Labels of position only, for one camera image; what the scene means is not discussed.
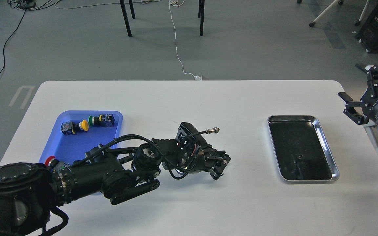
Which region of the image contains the red emergency stop button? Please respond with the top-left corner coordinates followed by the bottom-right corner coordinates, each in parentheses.
top-left (44, 155), bottom-right (70, 171)

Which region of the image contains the white floor cable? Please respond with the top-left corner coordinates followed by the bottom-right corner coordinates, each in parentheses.
top-left (168, 0), bottom-right (203, 81)

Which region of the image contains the green push button switch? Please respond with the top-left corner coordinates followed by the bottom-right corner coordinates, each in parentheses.
top-left (87, 114), bottom-right (115, 127)

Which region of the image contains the black floor cable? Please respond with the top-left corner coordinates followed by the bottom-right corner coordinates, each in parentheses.
top-left (0, 0), bottom-right (56, 125)

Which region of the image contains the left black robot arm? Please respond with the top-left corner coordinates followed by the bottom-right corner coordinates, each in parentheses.
top-left (0, 133), bottom-right (231, 236)

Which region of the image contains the yellow push button switch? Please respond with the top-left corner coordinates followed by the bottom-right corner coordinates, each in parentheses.
top-left (60, 120), bottom-right (90, 135)

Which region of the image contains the black table leg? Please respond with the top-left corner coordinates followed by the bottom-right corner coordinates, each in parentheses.
top-left (119, 0), bottom-right (132, 38)
top-left (198, 0), bottom-right (205, 36)

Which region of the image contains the blue plastic tray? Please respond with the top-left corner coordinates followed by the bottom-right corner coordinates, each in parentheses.
top-left (39, 110), bottom-right (123, 164)

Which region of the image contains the white chair base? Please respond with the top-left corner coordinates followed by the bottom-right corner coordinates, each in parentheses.
top-left (309, 0), bottom-right (371, 28)

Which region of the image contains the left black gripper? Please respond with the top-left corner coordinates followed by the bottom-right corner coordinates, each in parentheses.
top-left (189, 149), bottom-right (231, 180)

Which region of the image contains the silver metal tray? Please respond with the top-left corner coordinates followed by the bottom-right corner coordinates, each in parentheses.
top-left (267, 115), bottom-right (340, 184)

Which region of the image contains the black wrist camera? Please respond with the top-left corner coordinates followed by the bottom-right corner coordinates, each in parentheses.
top-left (175, 122), bottom-right (220, 149)

